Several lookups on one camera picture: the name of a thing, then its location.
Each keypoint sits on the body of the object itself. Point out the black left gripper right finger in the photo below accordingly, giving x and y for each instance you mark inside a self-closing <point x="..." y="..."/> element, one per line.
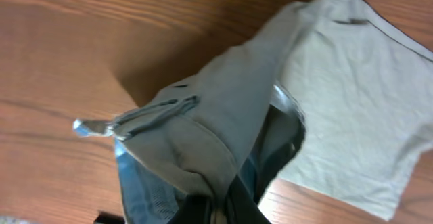
<point x="242" y="208"/>

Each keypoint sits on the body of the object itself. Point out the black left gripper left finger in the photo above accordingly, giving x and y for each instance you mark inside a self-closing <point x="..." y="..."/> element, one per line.
<point x="195" y="210"/>

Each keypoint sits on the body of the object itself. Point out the light khaki shorts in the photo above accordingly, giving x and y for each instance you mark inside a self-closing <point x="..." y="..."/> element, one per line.
<point x="328" y="95"/>

